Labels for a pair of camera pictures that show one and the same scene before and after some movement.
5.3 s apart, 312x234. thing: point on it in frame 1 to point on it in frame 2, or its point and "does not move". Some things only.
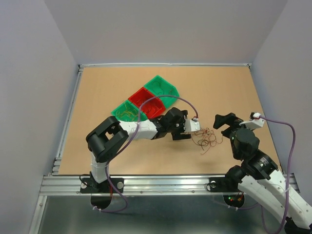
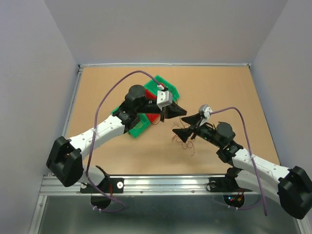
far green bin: (158, 86) does not move
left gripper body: (180, 126) to (148, 108)
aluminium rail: (134, 185) does not move
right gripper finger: (221, 120) to (183, 133)
